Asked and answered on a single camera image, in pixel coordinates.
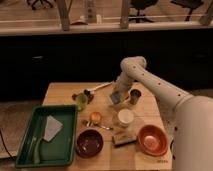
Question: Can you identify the metal spoon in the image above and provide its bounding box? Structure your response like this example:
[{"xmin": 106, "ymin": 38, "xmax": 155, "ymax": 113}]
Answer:
[{"xmin": 82, "ymin": 120, "xmax": 113, "ymax": 131}]

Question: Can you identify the dark scrub sponge block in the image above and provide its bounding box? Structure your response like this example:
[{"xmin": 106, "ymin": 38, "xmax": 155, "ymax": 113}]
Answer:
[{"xmin": 112, "ymin": 131, "xmax": 136, "ymax": 147}]

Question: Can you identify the office chair left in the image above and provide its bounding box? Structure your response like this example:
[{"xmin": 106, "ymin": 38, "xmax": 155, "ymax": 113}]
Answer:
[{"xmin": 26, "ymin": 0, "xmax": 53, "ymax": 10}]

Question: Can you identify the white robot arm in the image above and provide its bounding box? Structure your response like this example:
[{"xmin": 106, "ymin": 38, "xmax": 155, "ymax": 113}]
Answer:
[{"xmin": 114, "ymin": 56, "xmax": 213, "ymax": 171}]

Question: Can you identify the purple bowl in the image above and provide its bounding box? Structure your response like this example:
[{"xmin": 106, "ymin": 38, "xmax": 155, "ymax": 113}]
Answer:
[{"xmin": 76, "ymin": 129, "xmax": 104, "ymax": 158}]

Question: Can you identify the white plastic cup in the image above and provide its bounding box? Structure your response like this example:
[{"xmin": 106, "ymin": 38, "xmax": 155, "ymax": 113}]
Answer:
[{"xmin": 117, "ymin": 109, "xmax": 134, "ymax": 127}]

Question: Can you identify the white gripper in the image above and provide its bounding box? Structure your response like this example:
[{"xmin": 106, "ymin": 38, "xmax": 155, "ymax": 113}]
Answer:
[{"xmin": 114, "ymin": 74, "xmax": 134, "ymax": 104}]

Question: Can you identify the green-handled utensil in tray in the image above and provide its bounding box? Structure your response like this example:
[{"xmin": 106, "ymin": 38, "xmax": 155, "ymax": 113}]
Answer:
[{"xmin": 29, "ymin": 137, "xmax": 43, "ymax": 164}]

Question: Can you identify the green cup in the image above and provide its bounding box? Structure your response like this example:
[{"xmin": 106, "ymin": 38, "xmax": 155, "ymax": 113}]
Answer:
[{"xmin": 75, "ymin": 93, "xmax": 88, "ymax": 111}]

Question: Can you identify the office chair centre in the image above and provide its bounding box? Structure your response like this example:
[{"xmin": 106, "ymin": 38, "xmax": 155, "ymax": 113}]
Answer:
[{"xmin": 129, "ymin": 0, "xmax": 158, "ymax": 23}]

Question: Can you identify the orange bowl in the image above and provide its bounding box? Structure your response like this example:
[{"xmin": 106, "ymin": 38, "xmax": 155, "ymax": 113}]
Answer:
[{"xmin": 137, "ymin": 125, "xmax": 168, "ymax": 157}]

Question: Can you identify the small orange toy fruit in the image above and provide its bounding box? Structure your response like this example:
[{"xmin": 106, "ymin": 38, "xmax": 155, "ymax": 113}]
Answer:
[{"xmin": 90, "ymin": 112, "xmax": 102, "ymax": 124}]

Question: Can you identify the office chair right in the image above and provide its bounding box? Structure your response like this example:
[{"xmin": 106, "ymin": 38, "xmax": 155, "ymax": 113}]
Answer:
[{"xmin": 171, "ymin": 0, "xmax": 204, "ymax": 21}]

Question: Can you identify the grey cloth in tray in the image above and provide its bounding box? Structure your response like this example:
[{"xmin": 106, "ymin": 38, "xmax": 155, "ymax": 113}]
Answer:
[{"xmin": 44, "ymin": 116, "xmax": 63, "ymax": 142}]

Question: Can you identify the green plastic tray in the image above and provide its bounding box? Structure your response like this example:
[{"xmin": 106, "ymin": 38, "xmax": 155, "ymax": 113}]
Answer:
[{"xmin": 15, "ymin": 105, "xmax": 77, "ymax": 168}]

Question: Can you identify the blue sponge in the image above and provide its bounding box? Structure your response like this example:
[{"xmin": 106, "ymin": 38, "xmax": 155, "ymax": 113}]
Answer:
[{"xmin": 110, "ymin": 91, "xmax": 121, "ymax": 104}]

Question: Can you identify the office chair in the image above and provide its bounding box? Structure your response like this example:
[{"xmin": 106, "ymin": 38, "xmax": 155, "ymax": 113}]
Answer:
[
  {"xmin": 26, "ymin": 0, "xmax": 53, "ymax": 10},
  {"xmin": 171, "ymin": 0, "xmax": 204, "ymax": 21},
  {"xmin": 129, "ymin": 0, "xmax": 158, "ymax": 23}
]

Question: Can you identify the metal cup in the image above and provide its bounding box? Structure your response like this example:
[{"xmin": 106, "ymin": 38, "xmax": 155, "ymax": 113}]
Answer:
[{"xmin": 130, "ymin": 89, "xmax": 141, "ymax": 105}]

